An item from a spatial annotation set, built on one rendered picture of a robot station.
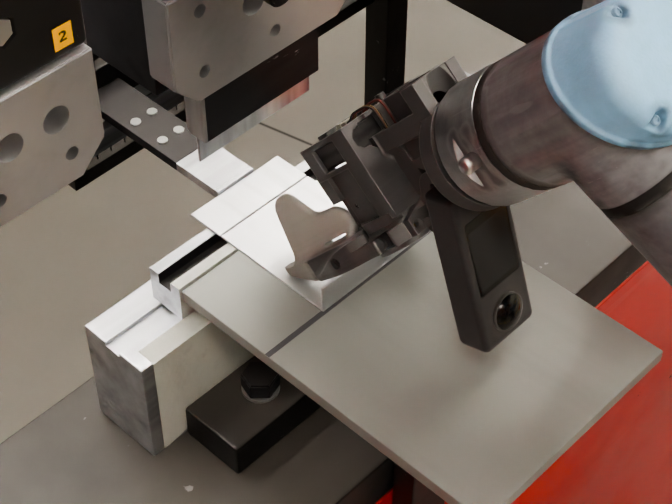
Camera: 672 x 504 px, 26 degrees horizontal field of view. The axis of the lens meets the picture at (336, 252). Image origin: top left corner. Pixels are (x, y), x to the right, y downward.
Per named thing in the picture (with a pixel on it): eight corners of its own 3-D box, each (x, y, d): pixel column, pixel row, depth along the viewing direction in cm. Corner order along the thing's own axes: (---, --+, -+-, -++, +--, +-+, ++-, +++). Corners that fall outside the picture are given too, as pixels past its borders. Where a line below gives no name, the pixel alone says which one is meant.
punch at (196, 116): (210, 168, 94) (200, 51, 87) (189, 154, 95) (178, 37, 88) (318, 96, 99) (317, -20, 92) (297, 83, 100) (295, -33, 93)
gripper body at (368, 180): (375, 100, 93) (480, 37, 83) (447, 212, 94) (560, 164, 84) (291, 158, 89) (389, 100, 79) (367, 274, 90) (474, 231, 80)
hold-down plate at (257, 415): (238, 476, 102) (236, 451, 100) (186, 433, 105) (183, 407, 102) (509, 254, 117) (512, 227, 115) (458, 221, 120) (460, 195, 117)
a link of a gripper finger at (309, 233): (252, 210, 98) (339, 158, 91) (300, 283, 98) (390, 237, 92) (224, 230, 96) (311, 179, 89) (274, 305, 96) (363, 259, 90)
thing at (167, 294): (182, 319, 99) (178, 289, 97) (153, 297, 101) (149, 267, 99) (380, 175, 110) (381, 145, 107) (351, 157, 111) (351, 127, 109)
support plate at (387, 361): (483, 531, 85) (484, 521, 85) (182, 301, 98) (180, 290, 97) (661, 360, 94) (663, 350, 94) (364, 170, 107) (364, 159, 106)
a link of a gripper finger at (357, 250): (332, 236, 95) (421, 188, 89) (347, 258, 95) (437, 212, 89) (291, 269, 92) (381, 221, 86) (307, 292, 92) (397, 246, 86)
